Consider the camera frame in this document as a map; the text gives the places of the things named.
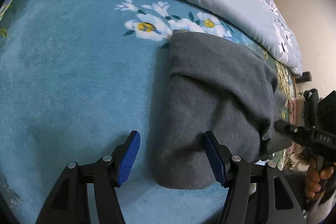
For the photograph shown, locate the grey sweatshirt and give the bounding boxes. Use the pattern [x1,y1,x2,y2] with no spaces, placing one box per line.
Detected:
[154,31,291,189]

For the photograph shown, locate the right hand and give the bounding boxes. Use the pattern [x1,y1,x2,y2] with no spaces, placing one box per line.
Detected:
[304,161,334,200]

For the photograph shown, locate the teal floral blanket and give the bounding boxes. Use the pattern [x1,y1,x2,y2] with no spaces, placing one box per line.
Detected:
[1,0,294,223]

